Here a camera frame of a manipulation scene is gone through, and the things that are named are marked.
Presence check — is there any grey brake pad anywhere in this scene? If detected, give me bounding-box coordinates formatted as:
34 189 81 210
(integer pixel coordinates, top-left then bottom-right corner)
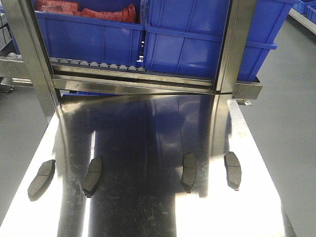
82 157 103 198
181 153 198 193
224 152 242 191
27 159 56 201

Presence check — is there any right blue plastic bin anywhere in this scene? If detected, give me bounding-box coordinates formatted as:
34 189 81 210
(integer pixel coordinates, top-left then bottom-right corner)
144 0 295 81

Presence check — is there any blue plastic bin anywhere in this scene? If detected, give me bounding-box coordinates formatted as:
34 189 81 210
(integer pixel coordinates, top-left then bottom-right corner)
144 0 295 81
35 0 145 66

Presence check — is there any red plastic bag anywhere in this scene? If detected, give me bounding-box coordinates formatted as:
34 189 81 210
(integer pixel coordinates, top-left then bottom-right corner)
35 0 137 23

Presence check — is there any left blue plastic bin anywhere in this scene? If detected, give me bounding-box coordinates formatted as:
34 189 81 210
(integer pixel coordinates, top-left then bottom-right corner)
35 0 145 66

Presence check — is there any steel roller rack frame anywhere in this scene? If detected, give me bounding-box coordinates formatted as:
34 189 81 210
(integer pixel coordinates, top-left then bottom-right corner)
0 0 262 121

